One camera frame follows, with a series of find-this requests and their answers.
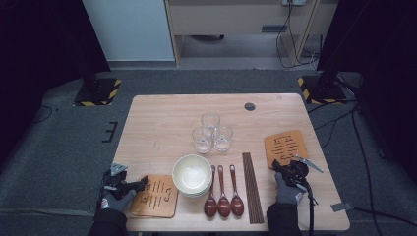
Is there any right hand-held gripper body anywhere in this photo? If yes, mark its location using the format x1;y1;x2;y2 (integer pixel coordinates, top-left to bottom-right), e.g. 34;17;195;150
281;154;325;191

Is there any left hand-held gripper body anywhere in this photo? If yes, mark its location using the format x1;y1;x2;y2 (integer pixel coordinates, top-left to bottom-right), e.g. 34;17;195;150
101;162;133;199

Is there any bundle of brown chopsticks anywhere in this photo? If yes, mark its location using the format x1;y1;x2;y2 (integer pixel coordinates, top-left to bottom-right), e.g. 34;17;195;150
241;151;265;225

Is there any reddish brown wooden spoon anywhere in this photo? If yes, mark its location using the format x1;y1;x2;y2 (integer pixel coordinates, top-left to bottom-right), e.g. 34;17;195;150
216;164;232;218
204;164;218;218
229;164;245;217

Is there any person's left hand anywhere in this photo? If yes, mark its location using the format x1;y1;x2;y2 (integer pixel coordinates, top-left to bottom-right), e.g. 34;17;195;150
97;189;138;213

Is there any grey tape piece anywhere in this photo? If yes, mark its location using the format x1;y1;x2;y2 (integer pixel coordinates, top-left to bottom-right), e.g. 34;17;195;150
330;202;355;212

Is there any clear drinking glass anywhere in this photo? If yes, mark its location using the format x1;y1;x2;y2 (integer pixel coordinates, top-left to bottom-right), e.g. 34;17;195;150
213;124;234;152
201;112;221;132
192;126;214;155

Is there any black stand with striped base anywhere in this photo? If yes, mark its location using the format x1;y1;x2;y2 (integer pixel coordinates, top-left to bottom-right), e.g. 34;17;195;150
73;62;123;107
297;65;348;105

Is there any black curtain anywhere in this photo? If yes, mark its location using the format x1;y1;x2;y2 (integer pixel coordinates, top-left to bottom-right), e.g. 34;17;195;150
0;0;111;165
316;0;417;185

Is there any white cabinet panel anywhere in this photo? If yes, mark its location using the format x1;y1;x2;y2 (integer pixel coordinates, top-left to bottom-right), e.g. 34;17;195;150
81;0;175;62

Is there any beige wooden desk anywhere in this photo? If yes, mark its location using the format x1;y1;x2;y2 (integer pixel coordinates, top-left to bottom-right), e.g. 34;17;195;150
163;0;338;67

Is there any long black floor cable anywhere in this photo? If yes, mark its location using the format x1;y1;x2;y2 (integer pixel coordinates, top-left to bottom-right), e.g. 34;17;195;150
351;111;384;236

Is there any thin black floor cable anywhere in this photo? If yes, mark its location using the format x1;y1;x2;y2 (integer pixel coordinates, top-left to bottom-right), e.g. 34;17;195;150
30;105;54;125

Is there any grey drawer handle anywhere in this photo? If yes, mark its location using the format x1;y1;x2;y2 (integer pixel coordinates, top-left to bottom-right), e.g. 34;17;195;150
261;25;288;33

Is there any black power cable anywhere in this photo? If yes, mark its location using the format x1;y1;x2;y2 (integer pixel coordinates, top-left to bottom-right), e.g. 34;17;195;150
274;0;318;70

